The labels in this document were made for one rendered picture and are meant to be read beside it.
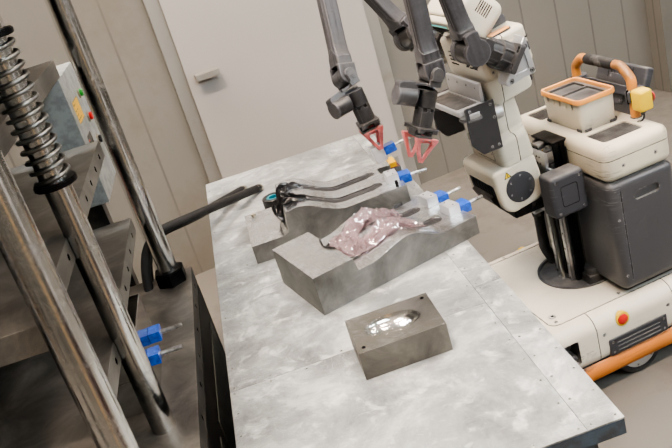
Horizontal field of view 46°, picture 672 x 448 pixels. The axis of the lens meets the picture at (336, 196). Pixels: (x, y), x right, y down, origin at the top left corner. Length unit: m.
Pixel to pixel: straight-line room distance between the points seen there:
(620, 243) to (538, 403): 1.21
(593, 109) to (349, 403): 1.40
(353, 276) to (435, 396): 0.49
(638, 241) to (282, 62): 2.18
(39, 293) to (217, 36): 2.99
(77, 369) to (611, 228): 1.85
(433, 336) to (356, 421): 0.25
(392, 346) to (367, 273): 0.37
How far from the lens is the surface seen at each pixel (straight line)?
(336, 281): 2.03
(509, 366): 1.71
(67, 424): 1.58
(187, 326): 2.27
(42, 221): 1.85
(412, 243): 2.11
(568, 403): 1.60
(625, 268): 2.78
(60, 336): 1.30
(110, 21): 4.12
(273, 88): 4.23
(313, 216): 2.39
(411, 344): 1.75
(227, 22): 4.14
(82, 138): 2.50
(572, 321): 2.74
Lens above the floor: 1.81
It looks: 22 degrees down
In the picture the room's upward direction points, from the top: 17 degrees counter-clockwise
